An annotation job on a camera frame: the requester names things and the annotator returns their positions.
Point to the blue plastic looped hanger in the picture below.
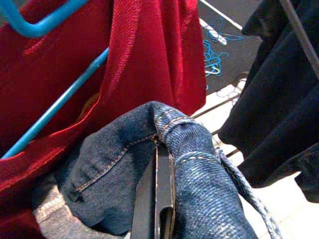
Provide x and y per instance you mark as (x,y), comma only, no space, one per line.
(62,97)

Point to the black metal clothes rack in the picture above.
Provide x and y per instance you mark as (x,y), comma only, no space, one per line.
(214,107)

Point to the black garment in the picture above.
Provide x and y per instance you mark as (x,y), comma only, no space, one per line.
(274,112)

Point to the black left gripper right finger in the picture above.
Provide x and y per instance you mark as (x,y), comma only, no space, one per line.
(165,179)

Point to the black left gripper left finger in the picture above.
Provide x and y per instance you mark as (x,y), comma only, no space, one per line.
(147,204)

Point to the red shirt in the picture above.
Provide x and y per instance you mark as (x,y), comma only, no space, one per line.
(149,62)

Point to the blue denim jeans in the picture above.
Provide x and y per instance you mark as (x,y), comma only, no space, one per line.
(207,186)

